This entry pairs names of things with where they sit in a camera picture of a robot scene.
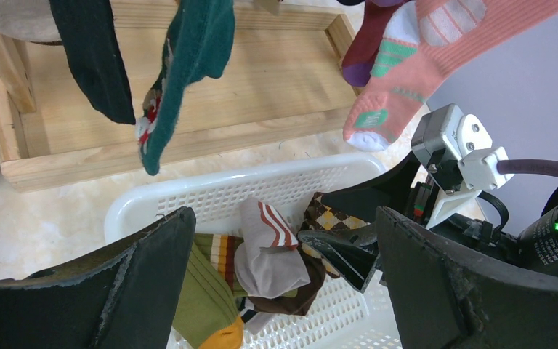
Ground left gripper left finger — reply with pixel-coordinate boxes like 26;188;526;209
0;206;196;348

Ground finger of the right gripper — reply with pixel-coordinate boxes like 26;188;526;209
297;224;381;293

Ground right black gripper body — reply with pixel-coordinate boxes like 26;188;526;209
322;153;558;277

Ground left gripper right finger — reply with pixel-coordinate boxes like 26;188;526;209
375;207;558;348

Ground green striped sock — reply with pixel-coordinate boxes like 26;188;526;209
172;234;259;348

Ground grey sock with red stripes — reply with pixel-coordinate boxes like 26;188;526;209
234;197;310;299

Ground wooden hanger rack frame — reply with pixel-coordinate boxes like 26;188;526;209
0;1;357;191

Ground brown yellow argyle sock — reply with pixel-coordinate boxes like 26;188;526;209
300;192;368;278

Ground white plastic mesh basket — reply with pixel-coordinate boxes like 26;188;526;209
104;153;402;348

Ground maroon striped sock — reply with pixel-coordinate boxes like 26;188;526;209
339;1;406;88

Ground pink sock with green patches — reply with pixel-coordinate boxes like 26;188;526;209
343;0;558;152

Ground dark teal sock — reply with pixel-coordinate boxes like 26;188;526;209
136;0;235;175

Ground black sock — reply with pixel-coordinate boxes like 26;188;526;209
49;0;136;125

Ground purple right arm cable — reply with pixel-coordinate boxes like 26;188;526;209
496;159;558;188

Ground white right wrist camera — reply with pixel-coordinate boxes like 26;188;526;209
411;104;514;228

